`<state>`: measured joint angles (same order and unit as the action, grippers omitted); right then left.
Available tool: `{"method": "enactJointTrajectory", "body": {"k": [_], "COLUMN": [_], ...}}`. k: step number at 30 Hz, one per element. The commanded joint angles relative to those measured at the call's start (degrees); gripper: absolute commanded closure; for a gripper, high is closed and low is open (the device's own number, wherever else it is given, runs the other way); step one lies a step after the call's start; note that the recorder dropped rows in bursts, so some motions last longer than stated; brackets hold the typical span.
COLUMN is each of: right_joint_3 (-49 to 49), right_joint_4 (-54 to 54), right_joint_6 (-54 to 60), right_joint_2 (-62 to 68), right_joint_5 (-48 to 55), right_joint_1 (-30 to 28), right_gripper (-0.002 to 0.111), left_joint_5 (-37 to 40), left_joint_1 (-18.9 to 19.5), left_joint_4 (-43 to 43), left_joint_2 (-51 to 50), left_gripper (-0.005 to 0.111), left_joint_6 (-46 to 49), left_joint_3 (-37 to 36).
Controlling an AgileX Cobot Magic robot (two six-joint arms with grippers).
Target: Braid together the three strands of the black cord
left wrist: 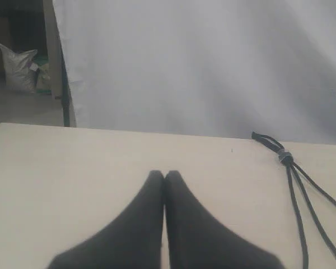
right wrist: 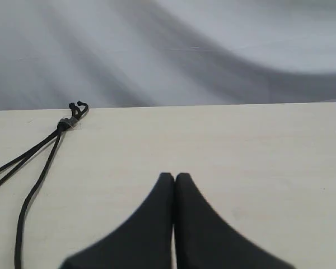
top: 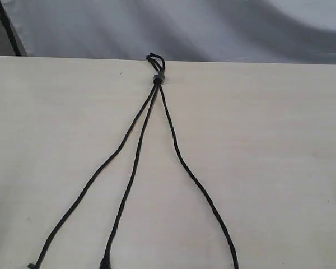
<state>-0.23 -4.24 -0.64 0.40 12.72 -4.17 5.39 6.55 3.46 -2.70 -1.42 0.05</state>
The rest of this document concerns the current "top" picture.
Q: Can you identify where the grey backdrop cloth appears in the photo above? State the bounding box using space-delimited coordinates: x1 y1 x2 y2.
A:
2 1 336 64

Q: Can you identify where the black stand pole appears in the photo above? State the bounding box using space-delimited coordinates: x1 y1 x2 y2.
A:
0 1 22 57

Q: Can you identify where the grey cable clamp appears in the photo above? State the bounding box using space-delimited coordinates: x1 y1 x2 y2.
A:
153 72 165 85

